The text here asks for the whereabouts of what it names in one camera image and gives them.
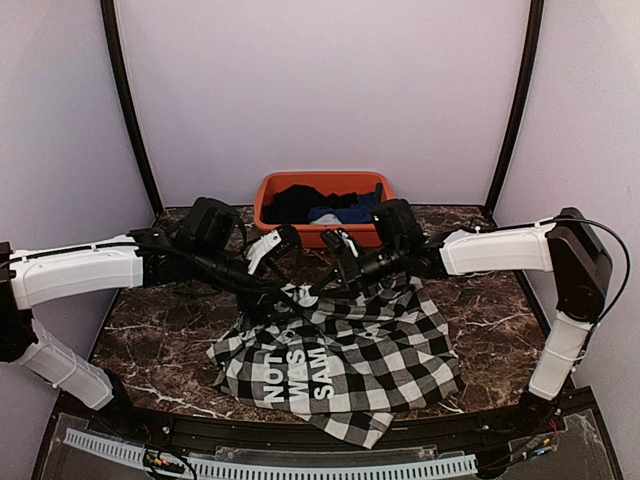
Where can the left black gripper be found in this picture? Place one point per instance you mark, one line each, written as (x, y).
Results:
(259, 311)

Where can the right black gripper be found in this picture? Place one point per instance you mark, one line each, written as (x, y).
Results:
(352, 279)

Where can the black white plaid shirt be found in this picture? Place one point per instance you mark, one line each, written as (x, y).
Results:
(346, 366)

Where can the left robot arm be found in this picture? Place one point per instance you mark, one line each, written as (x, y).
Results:
(196, 249)

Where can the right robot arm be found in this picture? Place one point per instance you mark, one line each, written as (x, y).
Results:
(566, 246)

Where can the orange plastic basin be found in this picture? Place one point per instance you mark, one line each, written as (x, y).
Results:
(328, 182)

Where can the blue garment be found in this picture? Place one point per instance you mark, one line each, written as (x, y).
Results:
(350, 208)

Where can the black garment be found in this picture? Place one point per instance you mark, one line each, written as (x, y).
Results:
(291, 206)

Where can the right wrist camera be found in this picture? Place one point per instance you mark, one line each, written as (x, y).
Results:
(341, 243)

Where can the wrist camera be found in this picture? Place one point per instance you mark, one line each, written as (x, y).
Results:
(341, 243)
(272, 245)

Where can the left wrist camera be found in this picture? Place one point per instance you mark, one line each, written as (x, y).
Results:
(272, 245)

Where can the white slotted cable duct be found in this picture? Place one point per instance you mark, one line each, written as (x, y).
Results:
(237, 463)

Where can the black front rail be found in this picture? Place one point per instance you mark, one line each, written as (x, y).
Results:
(224, 421)

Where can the left black frame post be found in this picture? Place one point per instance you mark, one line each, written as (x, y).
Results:
(126, 102)

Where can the black frame post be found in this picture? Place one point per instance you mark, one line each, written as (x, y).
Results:
(518, 104)
(126, 102)

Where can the right black frame post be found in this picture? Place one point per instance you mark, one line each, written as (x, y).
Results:
(518, 104)

